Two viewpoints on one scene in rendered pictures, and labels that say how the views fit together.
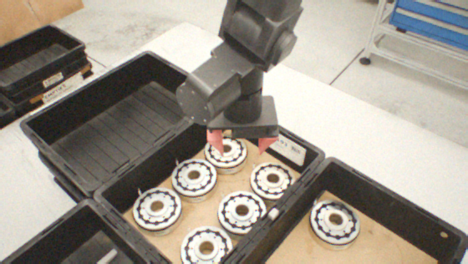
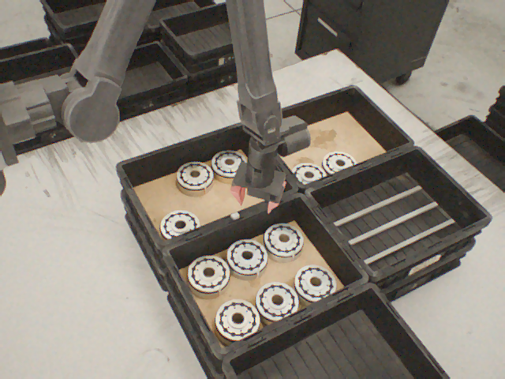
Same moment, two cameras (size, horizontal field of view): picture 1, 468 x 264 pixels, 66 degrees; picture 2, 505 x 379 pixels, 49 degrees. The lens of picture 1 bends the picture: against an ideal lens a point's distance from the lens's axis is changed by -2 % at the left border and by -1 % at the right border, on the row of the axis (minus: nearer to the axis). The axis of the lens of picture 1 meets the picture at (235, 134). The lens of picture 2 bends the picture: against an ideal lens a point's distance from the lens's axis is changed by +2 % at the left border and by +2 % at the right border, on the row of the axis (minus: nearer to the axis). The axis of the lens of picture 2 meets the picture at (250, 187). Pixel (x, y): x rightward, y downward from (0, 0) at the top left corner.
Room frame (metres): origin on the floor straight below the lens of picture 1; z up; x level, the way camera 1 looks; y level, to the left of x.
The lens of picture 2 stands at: (1.14, 0.17, 2.01)
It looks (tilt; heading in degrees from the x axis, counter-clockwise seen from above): 49 degrees down; 194
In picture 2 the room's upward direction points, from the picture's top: 7 degrees clockwise
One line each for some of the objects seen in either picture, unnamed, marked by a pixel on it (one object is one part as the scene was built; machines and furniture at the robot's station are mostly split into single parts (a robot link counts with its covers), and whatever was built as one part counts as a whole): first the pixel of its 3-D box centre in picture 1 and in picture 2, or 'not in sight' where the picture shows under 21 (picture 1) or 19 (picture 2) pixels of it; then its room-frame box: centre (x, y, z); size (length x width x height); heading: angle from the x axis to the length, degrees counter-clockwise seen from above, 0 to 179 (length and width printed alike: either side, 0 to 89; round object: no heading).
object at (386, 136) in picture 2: not in sight; (327, 147); (-0.05, 0.08, 0.87); 0.40 x 0.30 x 0.11; 139
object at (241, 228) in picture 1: (241, 211); (247, 256); (0.40, -0.01, 0.86); 0.10 x 0.10 x 0.01
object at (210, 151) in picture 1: (226, 149); (237, 320); (0.57, 0.02, 0.86); 0.10 x 0.10 x 0.01
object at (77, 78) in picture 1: (67, 95); not in sight; (1.29, 0.79, 0.41); 0.31 x 0.02 x 0.16; 141
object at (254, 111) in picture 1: (241, 101); (259, 171); (0.40, -0.01, 1.17); 0.10 x 0.07 x 0.07; 93
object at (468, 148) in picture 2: not in sight; (472, 170); (-0.81, 0.67, 0.26); 0.40 x 0.30 x 0.23; 51
